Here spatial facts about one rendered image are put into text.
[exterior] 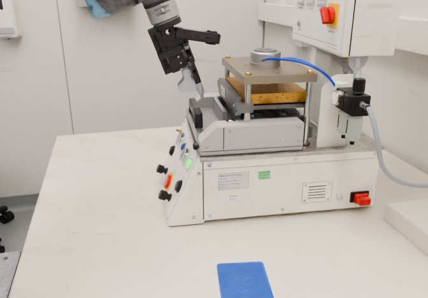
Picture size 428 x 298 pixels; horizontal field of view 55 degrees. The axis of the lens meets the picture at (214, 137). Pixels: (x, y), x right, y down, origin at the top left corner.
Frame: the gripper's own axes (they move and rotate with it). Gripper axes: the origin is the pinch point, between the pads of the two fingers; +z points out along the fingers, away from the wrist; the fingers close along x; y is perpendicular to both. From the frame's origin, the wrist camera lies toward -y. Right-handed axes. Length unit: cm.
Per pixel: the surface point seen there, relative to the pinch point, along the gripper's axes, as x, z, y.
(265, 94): 10.2, 3.3, -13.5
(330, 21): 12.0, -7.7, -32.7
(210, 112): -5.7, 7.7, -0.2
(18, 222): -122, 66, 123
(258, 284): 40.2, 29.1, 5.1
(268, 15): -133, 9, -56
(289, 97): 11.8, 5.8, -18.5
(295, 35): -12.9, -2.0, -31.7
